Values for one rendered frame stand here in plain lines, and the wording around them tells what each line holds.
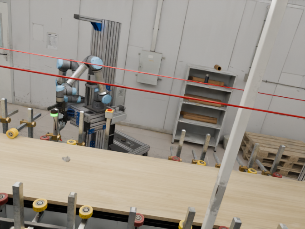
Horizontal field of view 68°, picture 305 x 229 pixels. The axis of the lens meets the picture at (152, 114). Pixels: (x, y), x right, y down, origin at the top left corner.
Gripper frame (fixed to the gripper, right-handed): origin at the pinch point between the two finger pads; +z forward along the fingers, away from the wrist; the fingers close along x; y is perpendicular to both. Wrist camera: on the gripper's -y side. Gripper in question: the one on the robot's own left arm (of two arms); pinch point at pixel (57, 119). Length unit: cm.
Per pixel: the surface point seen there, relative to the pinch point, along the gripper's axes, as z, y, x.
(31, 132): 13.3, -23.5, -4.5
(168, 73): -28, 195, 183
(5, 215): 28, -26, -96
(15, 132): 3.2, -32.8, -25.3
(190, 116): 43, 236, 130
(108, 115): -19, 46, -32
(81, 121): -7.0, 23.1, -21.4
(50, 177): 9, 0, -85
